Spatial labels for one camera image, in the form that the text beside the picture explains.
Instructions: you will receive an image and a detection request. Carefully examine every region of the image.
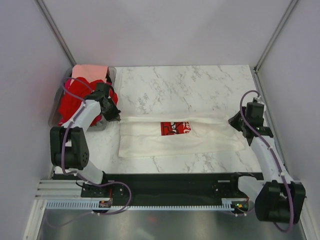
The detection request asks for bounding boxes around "white slotted cable duct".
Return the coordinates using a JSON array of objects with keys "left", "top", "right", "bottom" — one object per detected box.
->
[{"left": 45, "top": 198, "right": 239, "bottom": 212}]

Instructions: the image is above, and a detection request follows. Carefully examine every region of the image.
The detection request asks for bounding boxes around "right aluminium frame post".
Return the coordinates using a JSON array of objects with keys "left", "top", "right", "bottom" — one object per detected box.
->
[{"left": 251, "top": 0, "right": 300, "bottom": 74}]

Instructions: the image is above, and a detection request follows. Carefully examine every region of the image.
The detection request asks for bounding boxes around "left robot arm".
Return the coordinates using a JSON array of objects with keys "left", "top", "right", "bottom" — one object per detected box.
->
[{"left": 50, "top": 82, "right": 121, "bottom": 197}]

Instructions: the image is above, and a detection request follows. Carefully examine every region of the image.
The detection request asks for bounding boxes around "left aluminium frame post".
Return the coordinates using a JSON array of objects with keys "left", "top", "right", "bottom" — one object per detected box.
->
[{"left": 34, "top": 0, "right": 77, "bottom": 67}]

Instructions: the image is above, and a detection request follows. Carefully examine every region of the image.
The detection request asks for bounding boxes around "white Coca-Cola t-shirt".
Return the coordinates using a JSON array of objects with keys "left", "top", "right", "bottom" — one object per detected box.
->
[{"left": 118, "top": 111, "right": 245, "bottom": 158}]

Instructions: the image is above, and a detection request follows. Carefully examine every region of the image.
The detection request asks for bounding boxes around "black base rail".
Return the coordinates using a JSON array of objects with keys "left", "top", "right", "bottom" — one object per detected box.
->
[{"left": 81, "top": 172, "right": 263, "bottom": 206}]

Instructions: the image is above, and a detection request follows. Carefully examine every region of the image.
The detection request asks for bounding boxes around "pink t-shirt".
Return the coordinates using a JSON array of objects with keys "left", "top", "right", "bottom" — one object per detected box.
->
[{"left": 71, "top": 64, "right": 109, "bottom": 83}]

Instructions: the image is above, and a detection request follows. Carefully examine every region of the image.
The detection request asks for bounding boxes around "aluminium frame post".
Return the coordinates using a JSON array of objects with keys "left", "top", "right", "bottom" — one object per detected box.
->
[
  {"left": 251, "top": 0, "right": 300, "bottom": 74},
  {"left": 34, "top": 0, "right": 77, "bottom": 67}
]

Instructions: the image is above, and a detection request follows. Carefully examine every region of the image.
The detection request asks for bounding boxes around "red t-shirt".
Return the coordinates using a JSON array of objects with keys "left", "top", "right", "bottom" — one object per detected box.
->
[{"left": 58, "top": 76, "right": 112, "bottom": 126}]

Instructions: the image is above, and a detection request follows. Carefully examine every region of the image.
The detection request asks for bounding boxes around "grey plastic bin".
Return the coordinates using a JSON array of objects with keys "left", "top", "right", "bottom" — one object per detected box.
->
[{"left": 48, "top": 66, "right": 118, "bottom": 127}]

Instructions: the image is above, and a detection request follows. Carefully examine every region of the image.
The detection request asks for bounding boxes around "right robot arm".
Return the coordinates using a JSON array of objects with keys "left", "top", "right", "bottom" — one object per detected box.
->
[{"left": 228, "top": 100, "right": 306, "bottom": 225}]

